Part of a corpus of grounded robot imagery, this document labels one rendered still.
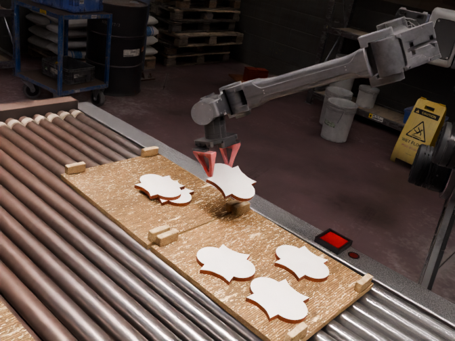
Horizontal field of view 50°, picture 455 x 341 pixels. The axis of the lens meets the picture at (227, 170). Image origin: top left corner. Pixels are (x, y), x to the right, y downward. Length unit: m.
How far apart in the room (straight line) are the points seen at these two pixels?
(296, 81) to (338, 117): 3.68
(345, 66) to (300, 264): 0.47
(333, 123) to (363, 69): 3.77
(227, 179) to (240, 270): 0.27
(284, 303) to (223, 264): 0.17
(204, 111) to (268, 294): 0.45
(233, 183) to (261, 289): 0.32
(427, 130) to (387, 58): 3.64
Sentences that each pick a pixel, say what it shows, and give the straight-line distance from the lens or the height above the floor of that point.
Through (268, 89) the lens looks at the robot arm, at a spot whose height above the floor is 1.31.
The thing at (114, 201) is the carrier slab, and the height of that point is 0.94.
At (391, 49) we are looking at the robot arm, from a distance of 1.07.
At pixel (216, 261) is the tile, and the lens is 1.15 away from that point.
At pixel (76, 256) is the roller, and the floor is 0.92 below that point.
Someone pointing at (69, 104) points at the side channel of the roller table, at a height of 0.94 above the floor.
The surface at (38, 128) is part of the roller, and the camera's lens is 1.83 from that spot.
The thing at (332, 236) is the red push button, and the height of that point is 0.93.
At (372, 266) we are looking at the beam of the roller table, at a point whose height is 0.92.
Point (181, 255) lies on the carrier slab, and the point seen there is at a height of 0.94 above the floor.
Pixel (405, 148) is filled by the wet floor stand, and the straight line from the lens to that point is 4.74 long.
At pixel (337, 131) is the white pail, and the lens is 4.86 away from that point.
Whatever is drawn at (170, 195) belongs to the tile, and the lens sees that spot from 1.36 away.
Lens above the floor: 1.62
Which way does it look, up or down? 25 degrees down
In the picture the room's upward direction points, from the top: 10 degrees clockwise
